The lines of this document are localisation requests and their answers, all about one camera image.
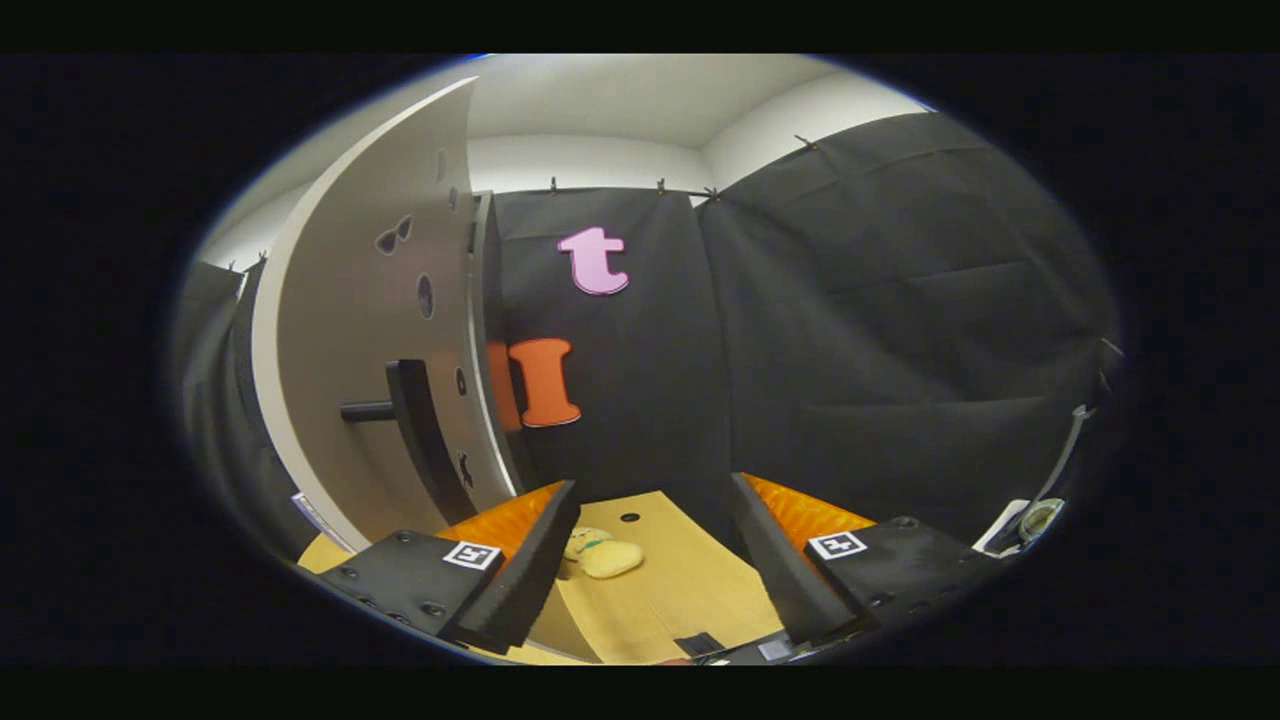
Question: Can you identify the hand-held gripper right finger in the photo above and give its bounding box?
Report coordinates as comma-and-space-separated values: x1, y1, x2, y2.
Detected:
729, 472, 1006, 649

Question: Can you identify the grey cabinet door with handle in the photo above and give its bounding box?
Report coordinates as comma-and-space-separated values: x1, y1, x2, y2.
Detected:
250, 77, 521, 551

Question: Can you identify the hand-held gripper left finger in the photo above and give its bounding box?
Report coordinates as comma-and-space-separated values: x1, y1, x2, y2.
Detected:
312, 479, 581, 656

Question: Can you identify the dark grey cabinet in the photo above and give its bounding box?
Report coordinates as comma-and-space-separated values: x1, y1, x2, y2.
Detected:
468, 190, 541, 498

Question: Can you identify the yellow plush toy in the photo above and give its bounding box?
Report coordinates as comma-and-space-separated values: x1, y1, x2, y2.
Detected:
562, 527, 646, 581

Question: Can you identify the black backdrop cloth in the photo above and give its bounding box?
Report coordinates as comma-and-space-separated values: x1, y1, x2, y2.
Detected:
175, 110, 1126, 561

